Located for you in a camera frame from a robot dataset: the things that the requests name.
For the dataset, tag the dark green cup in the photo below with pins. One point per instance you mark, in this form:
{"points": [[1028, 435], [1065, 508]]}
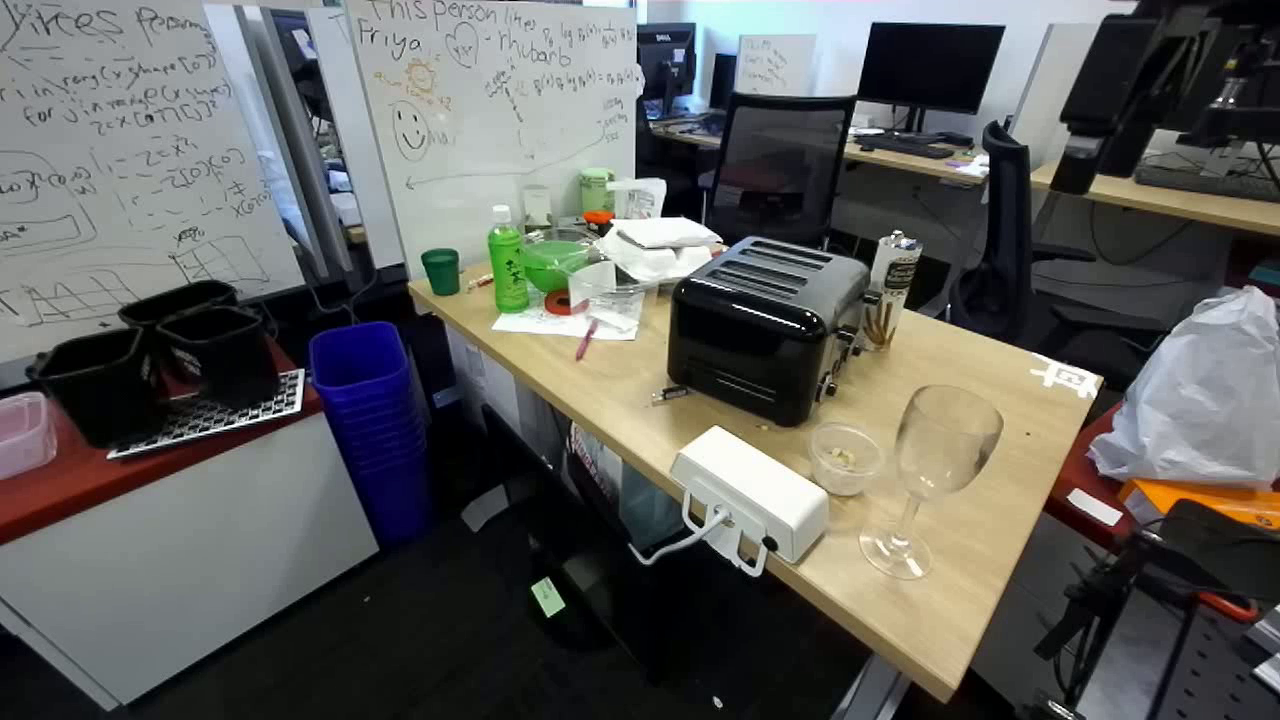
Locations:
{"points": [[440, 266]]}

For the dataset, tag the small clear plastic bowl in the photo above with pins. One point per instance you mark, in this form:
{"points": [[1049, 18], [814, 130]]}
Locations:
{"points": [[844, 463]]}

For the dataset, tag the white styrofoam container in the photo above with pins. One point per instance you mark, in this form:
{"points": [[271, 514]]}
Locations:
{"points": [[658, 251]]}

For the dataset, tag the pink plastic container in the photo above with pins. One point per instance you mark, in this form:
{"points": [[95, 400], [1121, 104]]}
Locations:
{"points": [[26, 435]]}

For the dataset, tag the white power strip box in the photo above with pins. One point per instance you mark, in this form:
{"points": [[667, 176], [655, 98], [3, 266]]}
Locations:
{"points": [[747, 504]]}

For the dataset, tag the green plastic bottle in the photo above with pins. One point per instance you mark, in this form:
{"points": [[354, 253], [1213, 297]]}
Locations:
{"points": [[505, 256]]}

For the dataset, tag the black plastic bin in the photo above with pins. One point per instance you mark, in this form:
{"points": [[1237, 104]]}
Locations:
{"points": [[104, 386]]}

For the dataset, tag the stack of blue bins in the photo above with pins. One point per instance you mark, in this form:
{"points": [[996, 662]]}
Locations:
{"points": [[378, 418]]}

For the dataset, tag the right whiteboard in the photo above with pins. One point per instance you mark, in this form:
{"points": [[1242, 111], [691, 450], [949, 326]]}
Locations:
{"points": [[478, 102]]}

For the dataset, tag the black four-slot toaster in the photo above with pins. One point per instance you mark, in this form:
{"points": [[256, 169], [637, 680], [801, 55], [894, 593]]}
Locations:
{"points": [[767, 326]]}

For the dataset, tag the white plastic bag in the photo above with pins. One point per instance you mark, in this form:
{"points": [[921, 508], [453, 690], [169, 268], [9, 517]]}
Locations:
{"points": [[1204, 404]]}

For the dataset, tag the black mesh office chair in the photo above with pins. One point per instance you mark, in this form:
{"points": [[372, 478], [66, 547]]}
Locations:
{"points": [[779, 165]]}

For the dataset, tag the clear wine glass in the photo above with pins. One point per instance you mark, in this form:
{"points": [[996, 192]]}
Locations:
{"points": [[945, 440]]}

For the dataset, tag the left whiteboard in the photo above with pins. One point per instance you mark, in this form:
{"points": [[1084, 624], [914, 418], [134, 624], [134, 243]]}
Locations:
{"points": [[124, 169]]}

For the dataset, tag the black computer monitor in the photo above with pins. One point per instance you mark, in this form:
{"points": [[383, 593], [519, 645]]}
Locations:
{"points": [[930, 67]]}

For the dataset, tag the whiteboard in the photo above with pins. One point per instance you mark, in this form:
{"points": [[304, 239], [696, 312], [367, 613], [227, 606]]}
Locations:
{"points": [[124, 169], [478, 102]]}

